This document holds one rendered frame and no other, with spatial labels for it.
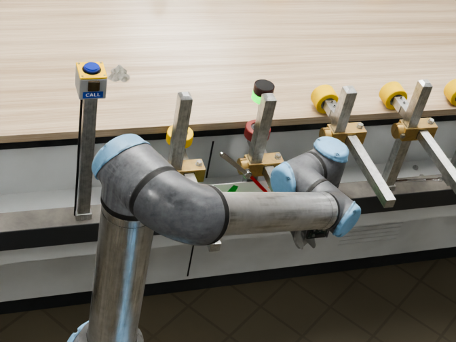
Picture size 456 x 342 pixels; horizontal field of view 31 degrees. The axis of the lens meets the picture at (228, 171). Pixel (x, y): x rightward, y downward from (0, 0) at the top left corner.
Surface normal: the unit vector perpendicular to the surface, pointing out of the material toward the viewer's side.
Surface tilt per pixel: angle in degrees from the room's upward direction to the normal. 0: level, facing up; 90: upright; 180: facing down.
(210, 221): 62
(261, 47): 0
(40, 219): 0
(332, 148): 6
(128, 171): 44
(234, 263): 90
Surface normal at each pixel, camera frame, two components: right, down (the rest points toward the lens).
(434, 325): 0.16, -0.74
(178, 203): 0.21, -0.10
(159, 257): 0.29, 0.66
